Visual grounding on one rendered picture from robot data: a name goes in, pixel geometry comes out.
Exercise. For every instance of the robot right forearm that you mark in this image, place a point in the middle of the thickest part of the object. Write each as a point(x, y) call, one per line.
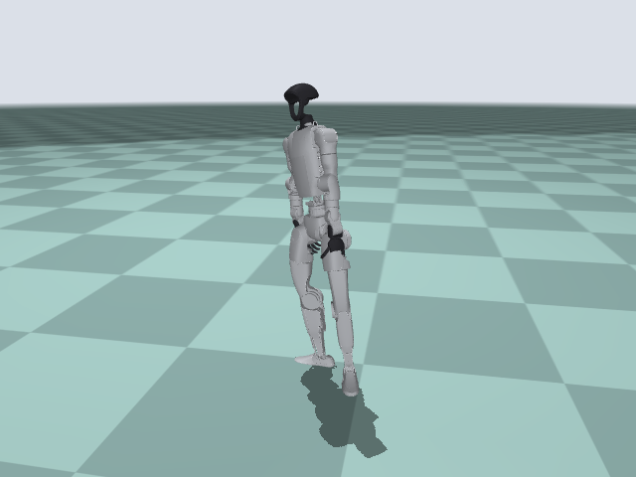
point(296, 207)

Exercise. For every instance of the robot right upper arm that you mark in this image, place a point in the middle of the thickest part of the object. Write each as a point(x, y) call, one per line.
point(289, 183)

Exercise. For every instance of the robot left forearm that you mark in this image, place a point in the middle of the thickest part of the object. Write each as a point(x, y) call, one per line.
point(331, 201)

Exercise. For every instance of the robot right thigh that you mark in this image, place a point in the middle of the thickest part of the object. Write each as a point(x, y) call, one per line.
point(301, 261)

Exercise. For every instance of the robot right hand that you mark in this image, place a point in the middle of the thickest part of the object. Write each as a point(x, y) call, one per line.
point(309, 245)

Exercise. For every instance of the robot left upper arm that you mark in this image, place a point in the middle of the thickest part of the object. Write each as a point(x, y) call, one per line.
point(326, 139)

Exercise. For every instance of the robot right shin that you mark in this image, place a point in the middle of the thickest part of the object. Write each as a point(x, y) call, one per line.
point(314, 320)

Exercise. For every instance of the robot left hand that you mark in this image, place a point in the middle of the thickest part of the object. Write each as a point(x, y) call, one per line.
point(335, 243)

